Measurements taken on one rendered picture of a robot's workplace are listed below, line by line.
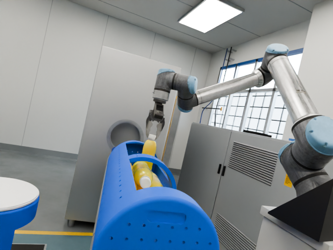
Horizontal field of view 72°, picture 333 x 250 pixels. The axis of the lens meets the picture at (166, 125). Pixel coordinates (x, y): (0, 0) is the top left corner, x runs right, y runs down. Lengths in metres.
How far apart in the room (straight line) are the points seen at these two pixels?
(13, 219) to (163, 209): 0.51
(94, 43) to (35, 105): 1.88
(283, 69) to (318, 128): 0.42
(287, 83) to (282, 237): 0.70
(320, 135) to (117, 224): 0.82
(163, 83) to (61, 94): 4.53
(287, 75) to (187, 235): 1.00
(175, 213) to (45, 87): 5.27
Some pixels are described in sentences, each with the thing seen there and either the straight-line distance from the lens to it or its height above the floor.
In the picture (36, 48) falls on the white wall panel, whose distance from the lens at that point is 5.77.
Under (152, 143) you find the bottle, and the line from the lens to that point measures 1.22.
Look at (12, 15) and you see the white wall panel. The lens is 5.99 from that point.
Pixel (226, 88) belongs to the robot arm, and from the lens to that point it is 1.41.
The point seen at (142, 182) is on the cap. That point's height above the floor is 1.16.
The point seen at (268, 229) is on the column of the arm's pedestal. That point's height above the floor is 1.01.
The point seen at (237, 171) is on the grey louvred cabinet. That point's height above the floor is 1.01.
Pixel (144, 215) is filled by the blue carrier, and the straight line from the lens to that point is 0.52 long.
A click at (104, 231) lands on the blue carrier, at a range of 0.53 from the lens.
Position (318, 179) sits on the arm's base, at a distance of 1.19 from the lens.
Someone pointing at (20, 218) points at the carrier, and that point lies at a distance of 0.89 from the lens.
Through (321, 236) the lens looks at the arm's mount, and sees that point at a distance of 1.03.
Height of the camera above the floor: 1.39
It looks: 1 degrees down
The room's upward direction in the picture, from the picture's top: 13 degrees clockwise
